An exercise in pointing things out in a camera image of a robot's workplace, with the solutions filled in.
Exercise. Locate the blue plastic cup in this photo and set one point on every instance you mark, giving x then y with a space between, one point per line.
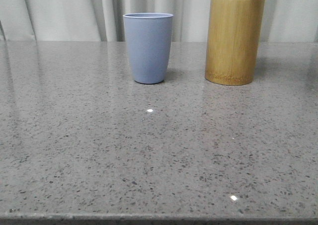
148 37

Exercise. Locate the bamboo cylinder holder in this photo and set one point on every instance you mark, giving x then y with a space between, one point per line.
232 44

